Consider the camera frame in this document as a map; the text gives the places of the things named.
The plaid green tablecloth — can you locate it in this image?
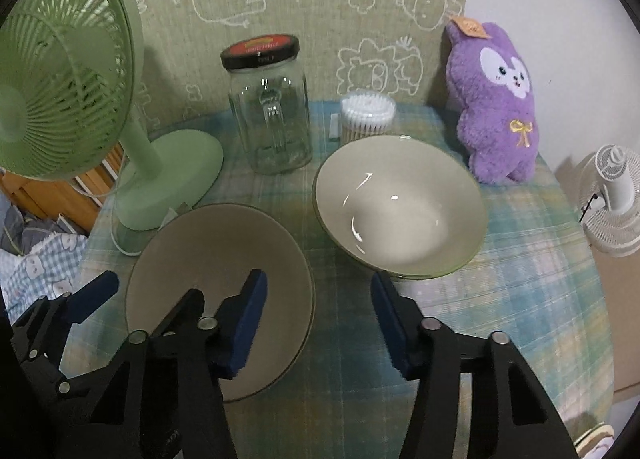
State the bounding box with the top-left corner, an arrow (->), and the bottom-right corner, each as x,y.
60,98 -> 616,459

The glass jar black lid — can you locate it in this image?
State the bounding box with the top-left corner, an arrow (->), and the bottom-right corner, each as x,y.
220,34 -> 312,174

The wooden bed headboard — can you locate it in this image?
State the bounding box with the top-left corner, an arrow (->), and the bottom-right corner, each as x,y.
1,144 -> 124,231

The blue floral bowl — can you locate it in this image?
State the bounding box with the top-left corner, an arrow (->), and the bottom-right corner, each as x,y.
314,135 -> 488,279
125,204 -> 314,401

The purple plush bunny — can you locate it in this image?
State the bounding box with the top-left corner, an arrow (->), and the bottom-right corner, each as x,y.
445,17 -> 540,184

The white clip fan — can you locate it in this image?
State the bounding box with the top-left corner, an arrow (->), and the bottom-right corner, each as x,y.
578,144 -> 640,257

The blue checkered blanket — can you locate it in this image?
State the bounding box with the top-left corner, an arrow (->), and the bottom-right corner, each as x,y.
0,198 -> 91,319

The green desk fan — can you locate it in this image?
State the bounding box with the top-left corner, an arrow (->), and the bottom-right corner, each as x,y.
1,0 -> 224,231

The cotton swab container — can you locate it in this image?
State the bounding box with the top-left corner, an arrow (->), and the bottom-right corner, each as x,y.
338,91 -> 397,144

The round yellow flower plate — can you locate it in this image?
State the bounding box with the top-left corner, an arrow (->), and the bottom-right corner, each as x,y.
574,423 -> 615,459

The blue floral bowl middle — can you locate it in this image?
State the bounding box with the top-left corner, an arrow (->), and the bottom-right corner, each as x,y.
125,204 -> 314,401

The blue floral bowl right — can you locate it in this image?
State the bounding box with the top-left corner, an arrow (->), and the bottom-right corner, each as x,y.
314,135 -> 488,279

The green cartoon wall mat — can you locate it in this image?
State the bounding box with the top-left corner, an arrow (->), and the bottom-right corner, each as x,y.
136,0 -> 465,131

